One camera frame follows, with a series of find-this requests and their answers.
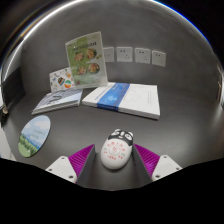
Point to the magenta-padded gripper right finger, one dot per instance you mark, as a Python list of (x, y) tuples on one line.
[(148, 161)]

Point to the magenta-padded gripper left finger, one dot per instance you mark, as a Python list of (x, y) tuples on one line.
[(80, 161)]

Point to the white panda-print computer mouse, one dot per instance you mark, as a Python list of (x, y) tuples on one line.
[(115, 151)]

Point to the round landscape-print mouse pad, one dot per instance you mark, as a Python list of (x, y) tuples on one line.
[(34, 135)]

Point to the grey striped book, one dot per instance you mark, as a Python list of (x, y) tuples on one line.
[(58, 100)]

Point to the white book with blue band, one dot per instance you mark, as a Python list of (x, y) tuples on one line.
[(128, 98)]

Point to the white card with colourful stickers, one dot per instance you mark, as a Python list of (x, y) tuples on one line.
[(61, 80)]

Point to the black flat panel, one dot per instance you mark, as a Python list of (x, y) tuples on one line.
[(13, 90)]

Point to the clear stand with green leaflet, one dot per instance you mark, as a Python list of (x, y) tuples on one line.
[(86, 60)]

